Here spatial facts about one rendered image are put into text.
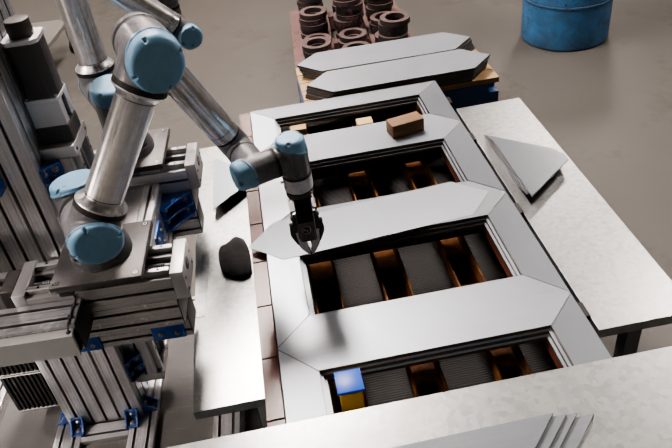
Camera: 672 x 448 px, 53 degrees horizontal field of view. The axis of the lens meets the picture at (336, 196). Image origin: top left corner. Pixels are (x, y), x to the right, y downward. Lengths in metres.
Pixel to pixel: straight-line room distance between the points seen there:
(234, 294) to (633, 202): 2.14
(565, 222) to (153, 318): 1.23
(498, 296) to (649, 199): 1.93
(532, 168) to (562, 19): 2.67
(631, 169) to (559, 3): 1.49
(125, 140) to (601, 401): 1.04
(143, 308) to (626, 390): 1.15
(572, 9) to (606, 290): 3.13
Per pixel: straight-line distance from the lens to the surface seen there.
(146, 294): 1.79
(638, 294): 1.97
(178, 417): 2.45
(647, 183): 3.71
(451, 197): 2.08
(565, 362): 1.67
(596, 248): 2.09
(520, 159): 2.36
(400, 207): 2.05
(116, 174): 1.49
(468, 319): 1.71
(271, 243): 1.97
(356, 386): 1.53
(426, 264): 2.29
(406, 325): 1.69
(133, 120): 1.44
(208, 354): 1.95
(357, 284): 2.23
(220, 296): 2.10
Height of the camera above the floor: 2.09
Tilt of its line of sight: 36 degrees down
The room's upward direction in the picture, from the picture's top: 7 degrees counter-clockwise
